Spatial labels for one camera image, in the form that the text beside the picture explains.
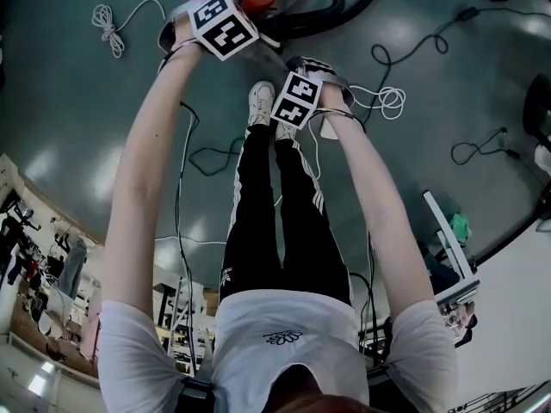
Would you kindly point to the black chair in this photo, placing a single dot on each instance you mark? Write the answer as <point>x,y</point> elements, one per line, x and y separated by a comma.
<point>538,110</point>

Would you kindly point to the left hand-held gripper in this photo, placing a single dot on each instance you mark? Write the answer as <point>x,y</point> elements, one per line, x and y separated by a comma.
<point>224,26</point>

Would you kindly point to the person's white t-shirt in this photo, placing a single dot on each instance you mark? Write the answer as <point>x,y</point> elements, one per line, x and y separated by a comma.
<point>258,308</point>

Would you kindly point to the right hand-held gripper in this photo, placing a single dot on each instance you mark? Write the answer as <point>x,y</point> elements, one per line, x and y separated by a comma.
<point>297,99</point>

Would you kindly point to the person's white shoe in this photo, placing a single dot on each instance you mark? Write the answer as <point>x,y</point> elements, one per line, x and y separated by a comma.
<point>285,129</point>
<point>260,101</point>

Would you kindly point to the person's right forearm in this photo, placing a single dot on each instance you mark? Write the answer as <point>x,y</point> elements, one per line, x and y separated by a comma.
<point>374,196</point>

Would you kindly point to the person's right white shoe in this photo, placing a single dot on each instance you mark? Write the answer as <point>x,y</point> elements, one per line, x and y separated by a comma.
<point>285,129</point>

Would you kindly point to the person's left white shoe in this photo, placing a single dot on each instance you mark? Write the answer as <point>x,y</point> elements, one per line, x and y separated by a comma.
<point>260,101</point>

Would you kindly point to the person's left forearm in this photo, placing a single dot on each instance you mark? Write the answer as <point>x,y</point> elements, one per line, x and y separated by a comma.
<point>138,166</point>

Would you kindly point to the green crumpled item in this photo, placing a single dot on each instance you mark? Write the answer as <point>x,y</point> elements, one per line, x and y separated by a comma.
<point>460,228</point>

